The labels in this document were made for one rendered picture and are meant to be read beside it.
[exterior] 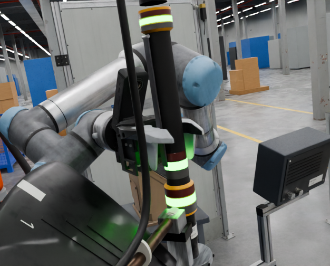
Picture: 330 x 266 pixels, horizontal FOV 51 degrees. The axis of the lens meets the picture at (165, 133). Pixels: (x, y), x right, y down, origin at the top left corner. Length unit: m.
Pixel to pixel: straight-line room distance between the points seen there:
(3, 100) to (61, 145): 7.77
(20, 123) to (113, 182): 1.76
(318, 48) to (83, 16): 5.59
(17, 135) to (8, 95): 7.64
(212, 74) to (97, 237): 0.54
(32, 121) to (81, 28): 1.64
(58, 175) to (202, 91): 0.47
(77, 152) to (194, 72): 0.34
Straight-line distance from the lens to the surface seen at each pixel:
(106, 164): 2.42
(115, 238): 0.46
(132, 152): 0.54
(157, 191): 1.24
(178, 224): 0.47
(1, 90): 8.42
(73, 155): 0.68
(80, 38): 2.35
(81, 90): 0.81
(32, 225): 0.41
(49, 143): 0.71
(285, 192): 1.22
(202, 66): 0.85
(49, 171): 0.49
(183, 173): 0.49
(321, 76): 7.39
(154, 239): 0.43
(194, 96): 0.85
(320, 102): 7.42
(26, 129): 0.75
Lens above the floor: 1.56
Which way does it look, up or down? 12 degrees down
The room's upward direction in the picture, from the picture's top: 8 degrees counter-clockwise
